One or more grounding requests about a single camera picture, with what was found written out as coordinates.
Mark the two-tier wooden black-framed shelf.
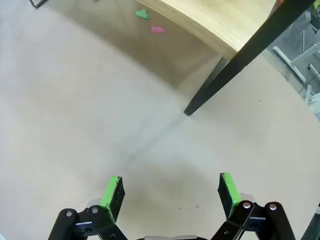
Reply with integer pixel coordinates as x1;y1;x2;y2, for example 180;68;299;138
29;0;317;116

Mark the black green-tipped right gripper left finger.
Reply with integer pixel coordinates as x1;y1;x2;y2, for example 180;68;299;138
47;175;126;240

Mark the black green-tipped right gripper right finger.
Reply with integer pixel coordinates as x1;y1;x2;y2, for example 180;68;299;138
211;172;297;240

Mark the green paper scrap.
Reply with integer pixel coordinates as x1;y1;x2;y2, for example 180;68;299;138
135;9;151;20

